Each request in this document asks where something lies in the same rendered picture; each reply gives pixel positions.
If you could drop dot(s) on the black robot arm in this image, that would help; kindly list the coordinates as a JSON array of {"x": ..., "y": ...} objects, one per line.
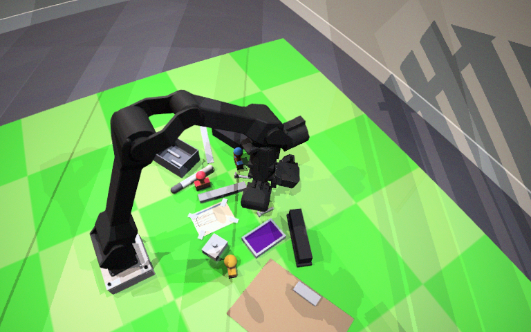
[{"x": 136, "y": 143}]

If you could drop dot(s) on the white flat bar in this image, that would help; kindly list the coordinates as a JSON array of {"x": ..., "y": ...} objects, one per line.
[{"x": 208, "y": 152}]

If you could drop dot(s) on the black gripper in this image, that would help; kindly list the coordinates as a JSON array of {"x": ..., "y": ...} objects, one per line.
[{"x": 256, "y": 196}]

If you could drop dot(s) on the brown stamp with blue top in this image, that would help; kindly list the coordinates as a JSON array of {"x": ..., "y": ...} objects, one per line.
[{"x": 238, "y": 152}]

